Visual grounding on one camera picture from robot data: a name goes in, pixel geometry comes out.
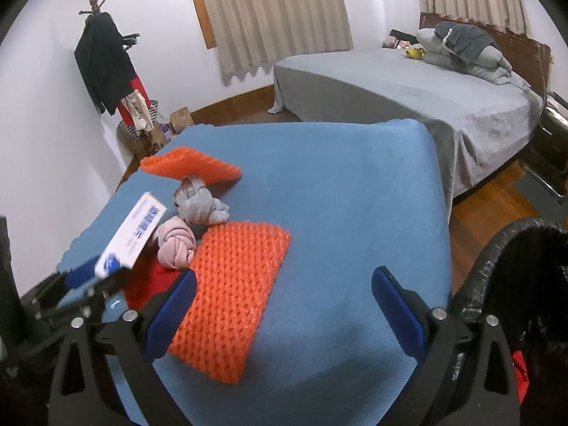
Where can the black lined trash bin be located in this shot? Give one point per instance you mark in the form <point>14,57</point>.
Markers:
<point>532,266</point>

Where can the large orange foam net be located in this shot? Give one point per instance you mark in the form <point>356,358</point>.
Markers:
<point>235,284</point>

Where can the wooden window frame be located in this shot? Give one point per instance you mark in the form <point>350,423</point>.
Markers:
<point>202,9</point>

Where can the small orange foam net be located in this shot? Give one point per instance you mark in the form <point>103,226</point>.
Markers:
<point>191,164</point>

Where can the grey floor mat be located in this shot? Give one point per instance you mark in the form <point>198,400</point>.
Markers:
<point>532,186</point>

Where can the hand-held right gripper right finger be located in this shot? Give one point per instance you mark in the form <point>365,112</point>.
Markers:
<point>399,315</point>

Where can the cream cloth bag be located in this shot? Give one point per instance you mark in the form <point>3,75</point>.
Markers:
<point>137,108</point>

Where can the brown paper bag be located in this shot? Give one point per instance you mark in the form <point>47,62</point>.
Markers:
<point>182,120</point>

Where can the yellow plush toy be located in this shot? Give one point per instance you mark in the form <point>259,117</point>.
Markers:
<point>415,53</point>

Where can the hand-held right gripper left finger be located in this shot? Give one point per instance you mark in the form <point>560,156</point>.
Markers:
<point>171,315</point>

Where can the black jacket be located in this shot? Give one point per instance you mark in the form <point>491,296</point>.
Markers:
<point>102,62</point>

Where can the red plastic bag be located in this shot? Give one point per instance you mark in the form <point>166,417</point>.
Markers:
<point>520,375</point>

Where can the red cloth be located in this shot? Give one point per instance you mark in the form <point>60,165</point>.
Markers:
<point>151,284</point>

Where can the dark grey garment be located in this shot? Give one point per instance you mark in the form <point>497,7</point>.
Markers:
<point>466,40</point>

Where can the wide beige curtain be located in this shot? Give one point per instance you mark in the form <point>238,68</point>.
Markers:
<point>275,13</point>

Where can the pile of grey bedding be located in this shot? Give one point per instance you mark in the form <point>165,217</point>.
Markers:
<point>539,62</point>

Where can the red garment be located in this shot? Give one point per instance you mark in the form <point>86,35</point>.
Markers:
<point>126,113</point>

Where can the white barcode box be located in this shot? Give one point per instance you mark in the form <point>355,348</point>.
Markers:
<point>137,226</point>

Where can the bed with grey sheet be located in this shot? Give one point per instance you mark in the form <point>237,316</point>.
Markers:
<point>377,84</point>

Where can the light grey pillow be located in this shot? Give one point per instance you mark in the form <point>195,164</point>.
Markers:
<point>428,46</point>

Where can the wooden coat rack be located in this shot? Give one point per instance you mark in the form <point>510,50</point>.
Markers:
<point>94,2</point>

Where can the black pillow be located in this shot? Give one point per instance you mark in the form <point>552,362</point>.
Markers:
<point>404,34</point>

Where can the pink knotted sock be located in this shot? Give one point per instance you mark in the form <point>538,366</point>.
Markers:
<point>175,244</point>

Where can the folded grey blanket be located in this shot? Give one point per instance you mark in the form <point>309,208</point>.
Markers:
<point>497,71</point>

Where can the grey knotted sock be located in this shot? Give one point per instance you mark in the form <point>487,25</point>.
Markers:
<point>199,206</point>

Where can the striped tote bag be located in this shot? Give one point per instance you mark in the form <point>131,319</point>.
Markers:
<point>128,133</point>

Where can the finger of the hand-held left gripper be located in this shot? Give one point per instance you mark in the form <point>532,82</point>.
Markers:
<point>82,273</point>
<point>106,287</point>

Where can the pink plush toy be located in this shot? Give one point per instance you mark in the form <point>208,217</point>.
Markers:
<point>392,43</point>

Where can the blue table cloth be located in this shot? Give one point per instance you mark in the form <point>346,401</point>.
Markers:
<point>333,186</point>

